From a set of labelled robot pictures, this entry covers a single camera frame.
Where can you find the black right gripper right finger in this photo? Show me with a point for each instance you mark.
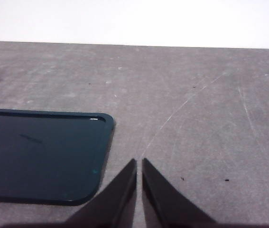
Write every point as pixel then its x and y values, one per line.
pixel 162 199

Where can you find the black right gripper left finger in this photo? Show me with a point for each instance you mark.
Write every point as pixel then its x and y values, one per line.
pixel 117 197

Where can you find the dark green rectangular tray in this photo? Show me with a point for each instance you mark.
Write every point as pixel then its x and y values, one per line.
pixel 41 154

